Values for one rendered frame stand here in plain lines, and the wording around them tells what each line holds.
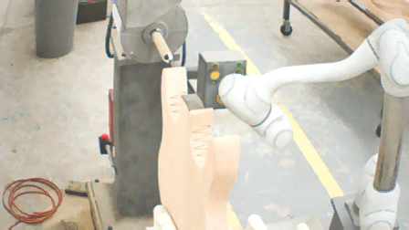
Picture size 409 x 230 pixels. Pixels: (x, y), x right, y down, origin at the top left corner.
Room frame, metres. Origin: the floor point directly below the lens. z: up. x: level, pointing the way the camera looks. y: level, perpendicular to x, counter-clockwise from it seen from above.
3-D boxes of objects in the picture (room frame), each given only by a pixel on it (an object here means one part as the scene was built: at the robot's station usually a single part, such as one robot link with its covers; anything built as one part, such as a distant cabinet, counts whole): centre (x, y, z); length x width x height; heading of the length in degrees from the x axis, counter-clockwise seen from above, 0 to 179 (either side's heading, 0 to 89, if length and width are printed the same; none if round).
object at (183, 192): (1.01, 0.02, 1.33); 0.35 x 0.04 x 0.40; 20
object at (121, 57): (2.22, 0.27, 1.11); 0.36 x 0.24 x 0.04; 18
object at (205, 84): (2.15, -0.01, 0.99); 0.24 x 0.21 x 0.26; 18
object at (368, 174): (1.67, -0.69, 0.87); 0.18 x 0.16 x 0.22; 173
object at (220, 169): (0.88, -0.03, 1.49); 0.07 x 0.04 x 0.10; 20
